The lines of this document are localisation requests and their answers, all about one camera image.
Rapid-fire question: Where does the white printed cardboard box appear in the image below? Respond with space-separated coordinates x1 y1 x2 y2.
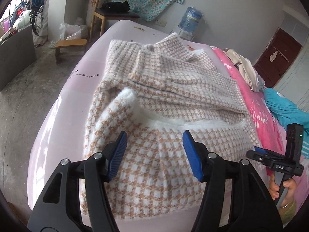
90 0 102 12

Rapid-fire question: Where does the black cloth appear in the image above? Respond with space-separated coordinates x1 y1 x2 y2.
103 1 131 12

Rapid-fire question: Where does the white water dispenser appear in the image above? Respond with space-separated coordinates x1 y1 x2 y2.
177 30 195 41

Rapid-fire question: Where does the person's right hand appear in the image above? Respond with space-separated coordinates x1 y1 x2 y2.
269 174 297 208

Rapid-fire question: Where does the wooden chair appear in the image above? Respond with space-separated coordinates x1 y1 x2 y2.
89 0 141 41

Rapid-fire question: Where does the small wooden stool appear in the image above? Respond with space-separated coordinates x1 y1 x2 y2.
54 39 88 65

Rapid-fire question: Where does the beige white houndstooth sweater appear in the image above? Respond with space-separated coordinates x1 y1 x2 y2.
81 32 256 219

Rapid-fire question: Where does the white plastic bag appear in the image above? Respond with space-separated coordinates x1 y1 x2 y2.
59 17 88 40

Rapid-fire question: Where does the person's right forearm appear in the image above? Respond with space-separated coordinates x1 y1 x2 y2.
278 203 300 226

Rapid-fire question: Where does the pale pink printed bed sheet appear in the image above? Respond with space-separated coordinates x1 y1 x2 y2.
27 19 242 226

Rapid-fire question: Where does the cream garment pile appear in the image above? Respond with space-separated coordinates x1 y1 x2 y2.
223 48 262 92

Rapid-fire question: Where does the grey board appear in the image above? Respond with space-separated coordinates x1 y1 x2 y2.
0 24 37 91

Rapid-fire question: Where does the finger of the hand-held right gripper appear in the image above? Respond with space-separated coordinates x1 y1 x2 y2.
253 146 287 159
246 150 269 166

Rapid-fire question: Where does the teal garment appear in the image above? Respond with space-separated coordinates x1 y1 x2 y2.
263 88 309 128

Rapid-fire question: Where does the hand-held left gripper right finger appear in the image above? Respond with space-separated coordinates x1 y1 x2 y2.
182 130 283 232

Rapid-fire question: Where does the pink floral blanket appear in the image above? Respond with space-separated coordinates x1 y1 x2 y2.
210 46 309 199

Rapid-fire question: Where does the blue water bottle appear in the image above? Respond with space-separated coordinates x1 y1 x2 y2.
179 5 204 33

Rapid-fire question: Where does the wall hook rack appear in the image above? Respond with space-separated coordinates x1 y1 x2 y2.
273 45 289 61

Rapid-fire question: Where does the metal balcony railing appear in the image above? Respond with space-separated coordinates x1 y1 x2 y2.
0 0 33 29

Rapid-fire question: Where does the dark red door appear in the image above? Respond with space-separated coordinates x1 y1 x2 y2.
253 28 303 89

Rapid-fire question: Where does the wheelchair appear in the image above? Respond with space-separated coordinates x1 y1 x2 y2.
14 0 50 36

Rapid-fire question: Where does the gold bracelet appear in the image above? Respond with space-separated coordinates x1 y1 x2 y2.
278 200 296 210

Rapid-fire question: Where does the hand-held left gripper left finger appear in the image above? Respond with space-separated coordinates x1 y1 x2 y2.
27 130 128 232

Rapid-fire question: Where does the teal floral wall cloth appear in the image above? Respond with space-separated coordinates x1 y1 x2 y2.
106 0 194 22

